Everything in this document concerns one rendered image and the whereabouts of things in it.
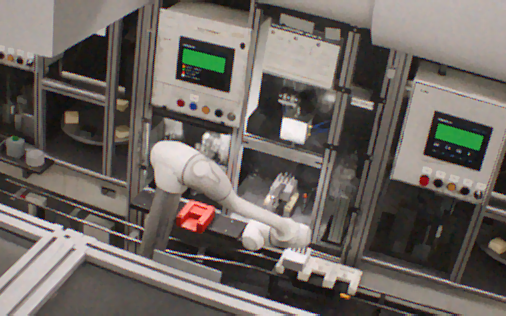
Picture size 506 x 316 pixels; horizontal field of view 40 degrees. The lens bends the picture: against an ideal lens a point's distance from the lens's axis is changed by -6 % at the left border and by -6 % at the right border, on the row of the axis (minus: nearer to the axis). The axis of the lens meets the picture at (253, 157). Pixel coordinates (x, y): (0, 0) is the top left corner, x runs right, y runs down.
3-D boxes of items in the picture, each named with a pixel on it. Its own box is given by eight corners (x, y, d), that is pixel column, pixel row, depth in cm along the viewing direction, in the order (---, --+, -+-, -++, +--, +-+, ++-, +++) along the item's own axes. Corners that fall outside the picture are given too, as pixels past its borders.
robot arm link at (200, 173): (239, 180, 272) (211, 165, 279) (222, 158, 257) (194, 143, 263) (219, 208, 269) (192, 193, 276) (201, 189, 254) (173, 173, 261)
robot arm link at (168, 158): (136, 331, 281) (99, 304, 292) (162, 322, 295) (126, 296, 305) (188, 155, 261) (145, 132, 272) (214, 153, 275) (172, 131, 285)
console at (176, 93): (148, 107, 323) (157, 10, 300) (174, 84, 347) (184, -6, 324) (235, 131, 313) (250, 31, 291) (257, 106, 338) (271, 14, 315)
